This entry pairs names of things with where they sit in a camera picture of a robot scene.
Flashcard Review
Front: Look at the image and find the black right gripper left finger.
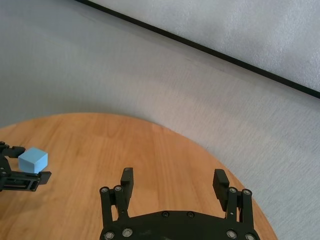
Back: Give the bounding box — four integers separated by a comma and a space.
99, 167, 135, 228

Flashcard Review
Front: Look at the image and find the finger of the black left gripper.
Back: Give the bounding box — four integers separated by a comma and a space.
0, 141, 26, 176
0, 171, 53, 193

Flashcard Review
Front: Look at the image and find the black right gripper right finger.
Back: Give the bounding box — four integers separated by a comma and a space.
211, 168, 254, 227

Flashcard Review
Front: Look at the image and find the blue cube block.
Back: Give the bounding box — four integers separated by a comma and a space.
17, 146, 49, 174

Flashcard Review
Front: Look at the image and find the black wall rail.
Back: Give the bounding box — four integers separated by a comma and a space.
74, 0, 320, 99

